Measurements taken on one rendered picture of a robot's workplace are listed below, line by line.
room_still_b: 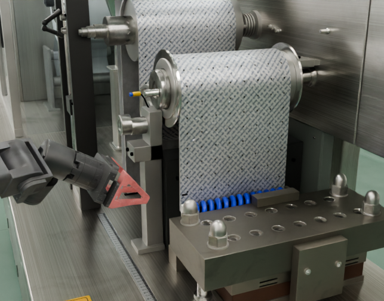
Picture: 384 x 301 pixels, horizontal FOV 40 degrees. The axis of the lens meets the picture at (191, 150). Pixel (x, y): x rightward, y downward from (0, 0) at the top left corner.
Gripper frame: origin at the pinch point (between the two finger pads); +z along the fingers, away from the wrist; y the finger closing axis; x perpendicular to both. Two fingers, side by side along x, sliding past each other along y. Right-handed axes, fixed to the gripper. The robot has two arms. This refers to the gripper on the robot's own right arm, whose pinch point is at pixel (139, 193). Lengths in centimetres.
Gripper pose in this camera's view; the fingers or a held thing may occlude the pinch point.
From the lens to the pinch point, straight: 97.8
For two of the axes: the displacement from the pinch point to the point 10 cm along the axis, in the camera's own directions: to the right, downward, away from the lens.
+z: 7.9, 3.7, 4.8
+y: 4.0, 2.8, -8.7
